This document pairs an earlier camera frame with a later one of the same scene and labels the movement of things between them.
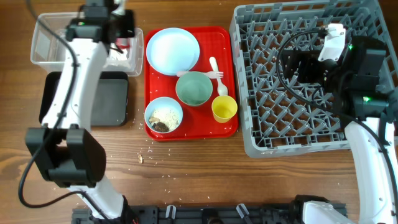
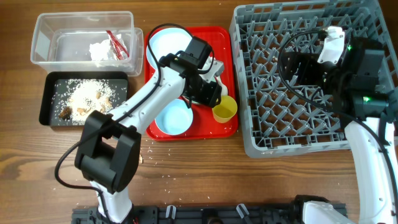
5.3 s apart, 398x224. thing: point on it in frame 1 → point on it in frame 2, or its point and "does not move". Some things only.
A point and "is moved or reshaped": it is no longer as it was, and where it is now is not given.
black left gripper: [130, 30] → [211, 95]
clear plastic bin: [48, 46] does not move
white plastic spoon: [222, 88] does not move
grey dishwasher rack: [280, 114] does not move
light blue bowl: [163, 114] is moved or reshaped
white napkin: [115, 58] is moved or reshaped
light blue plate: [171, 50] does not move
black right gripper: [298, 65] does not move
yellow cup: [224, 107] does not move
